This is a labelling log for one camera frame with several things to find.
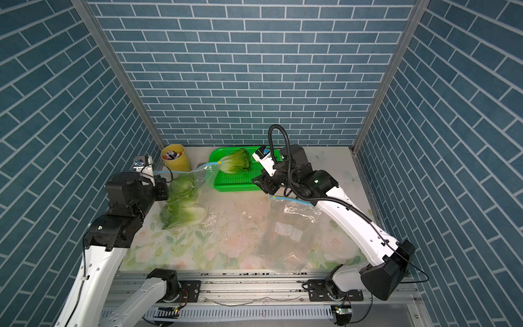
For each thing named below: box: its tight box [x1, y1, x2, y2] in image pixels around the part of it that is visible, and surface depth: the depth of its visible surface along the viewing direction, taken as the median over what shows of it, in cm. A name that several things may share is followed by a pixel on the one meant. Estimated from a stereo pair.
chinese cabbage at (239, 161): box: [219, 147, 251, 174], surface depth 106 cm
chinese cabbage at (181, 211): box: [160, 196, 206, 230], surface depth 80 cm
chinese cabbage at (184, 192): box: [162, 173, 202, 214], surface depth 77 cm
